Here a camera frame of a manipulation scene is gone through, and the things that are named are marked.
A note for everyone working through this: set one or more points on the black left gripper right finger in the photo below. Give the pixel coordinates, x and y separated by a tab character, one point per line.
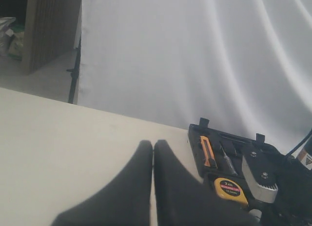
181	200

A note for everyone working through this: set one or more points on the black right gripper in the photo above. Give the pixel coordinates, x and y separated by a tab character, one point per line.
293	203

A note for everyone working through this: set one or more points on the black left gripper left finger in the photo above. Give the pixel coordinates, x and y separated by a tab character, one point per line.
124	201

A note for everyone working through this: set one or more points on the black tool case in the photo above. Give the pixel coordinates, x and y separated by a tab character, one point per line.
233	146

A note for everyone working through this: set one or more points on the yellow tape measure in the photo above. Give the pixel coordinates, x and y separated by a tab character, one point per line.
231	191

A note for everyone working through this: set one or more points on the orange utility knife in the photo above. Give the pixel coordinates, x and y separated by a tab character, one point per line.
208	152

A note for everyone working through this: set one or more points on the black backdrop stand pole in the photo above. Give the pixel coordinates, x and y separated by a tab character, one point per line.
74	73

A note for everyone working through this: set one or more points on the white backdrop cloth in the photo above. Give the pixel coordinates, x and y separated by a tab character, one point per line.
246	65

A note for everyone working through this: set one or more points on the green printed sack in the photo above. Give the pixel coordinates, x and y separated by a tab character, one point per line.
16	45

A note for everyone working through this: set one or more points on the wooden slatted cabinet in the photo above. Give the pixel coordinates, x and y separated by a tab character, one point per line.
50	31

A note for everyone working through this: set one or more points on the white sack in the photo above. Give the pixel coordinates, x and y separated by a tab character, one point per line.
5	34

